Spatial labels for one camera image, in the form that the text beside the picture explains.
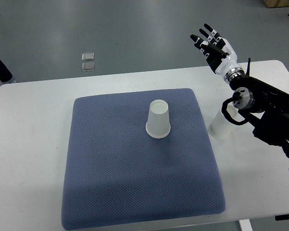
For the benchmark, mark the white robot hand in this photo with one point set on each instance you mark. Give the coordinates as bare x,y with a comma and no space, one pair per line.
219,54

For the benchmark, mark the white paper cup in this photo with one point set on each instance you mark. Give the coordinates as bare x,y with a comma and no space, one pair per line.
220,127
158,121

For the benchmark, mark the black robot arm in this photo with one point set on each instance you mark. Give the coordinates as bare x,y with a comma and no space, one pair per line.
265,107

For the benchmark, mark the wooden box corner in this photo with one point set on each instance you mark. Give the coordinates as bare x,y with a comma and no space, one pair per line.
276,3

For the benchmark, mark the white paper cup on cushion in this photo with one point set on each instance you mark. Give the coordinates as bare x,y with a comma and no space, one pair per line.
158,121

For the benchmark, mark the upper metal floor plate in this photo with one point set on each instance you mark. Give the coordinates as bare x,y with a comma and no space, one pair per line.
88,56

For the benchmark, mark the blue mesh cushion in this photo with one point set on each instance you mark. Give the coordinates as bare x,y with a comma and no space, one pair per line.
116,173

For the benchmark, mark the white table leg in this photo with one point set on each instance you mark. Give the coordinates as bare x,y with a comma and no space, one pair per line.
245,225

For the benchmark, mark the black table bracket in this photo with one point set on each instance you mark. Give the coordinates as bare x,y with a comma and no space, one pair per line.
282,217

